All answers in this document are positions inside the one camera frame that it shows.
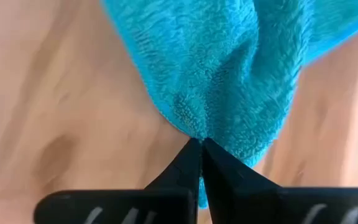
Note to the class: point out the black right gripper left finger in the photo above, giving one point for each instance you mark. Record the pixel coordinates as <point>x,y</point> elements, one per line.
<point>179,180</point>

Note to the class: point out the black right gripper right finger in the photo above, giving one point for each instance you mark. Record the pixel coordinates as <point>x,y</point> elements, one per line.
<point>235,193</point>

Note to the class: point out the teal microfiber towel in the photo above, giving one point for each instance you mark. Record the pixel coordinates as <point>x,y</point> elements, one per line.
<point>216,77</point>

